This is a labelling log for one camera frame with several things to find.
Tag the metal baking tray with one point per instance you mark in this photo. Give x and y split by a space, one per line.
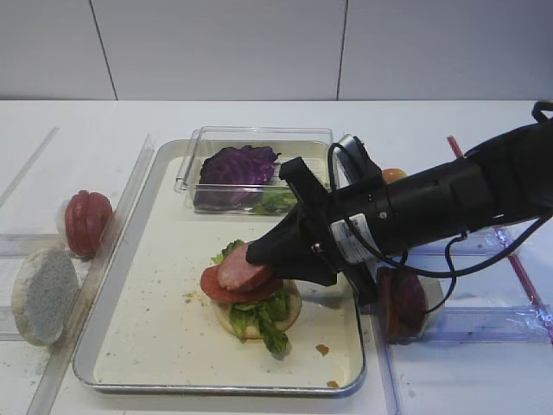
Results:
153 331

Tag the red plastic rail strip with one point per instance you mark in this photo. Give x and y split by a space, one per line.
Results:
516 263

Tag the clear pusher track patty side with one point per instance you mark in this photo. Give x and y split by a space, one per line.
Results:
474 324

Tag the lettuce leaf on bun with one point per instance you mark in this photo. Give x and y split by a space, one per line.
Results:
276 343

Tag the bottom bun slice upright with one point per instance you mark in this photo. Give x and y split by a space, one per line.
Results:
43 293

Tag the purple cabbage leaf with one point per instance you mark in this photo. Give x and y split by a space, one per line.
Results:
232 167

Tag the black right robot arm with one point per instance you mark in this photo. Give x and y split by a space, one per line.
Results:
503 181

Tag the stack of tomato slices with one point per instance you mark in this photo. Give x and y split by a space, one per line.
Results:
84 219

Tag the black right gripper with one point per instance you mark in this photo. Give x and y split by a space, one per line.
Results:
318 239

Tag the bottom bun on tray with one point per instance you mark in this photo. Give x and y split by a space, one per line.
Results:
246 321

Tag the stack of meat patties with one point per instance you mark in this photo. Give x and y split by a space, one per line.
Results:
402 303

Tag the clear pusher track bun side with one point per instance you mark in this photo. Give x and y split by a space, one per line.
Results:
487 242

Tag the meat patty slice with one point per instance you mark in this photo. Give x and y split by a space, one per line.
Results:
236 274

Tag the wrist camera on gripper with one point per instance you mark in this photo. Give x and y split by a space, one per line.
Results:
355 163

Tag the clear plastic vegetable container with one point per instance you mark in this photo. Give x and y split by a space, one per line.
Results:
309 144

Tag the green lettuce in container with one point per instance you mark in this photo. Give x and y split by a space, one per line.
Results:
277 201

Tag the sesame top bun rear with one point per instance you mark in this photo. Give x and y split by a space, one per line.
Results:
393 174

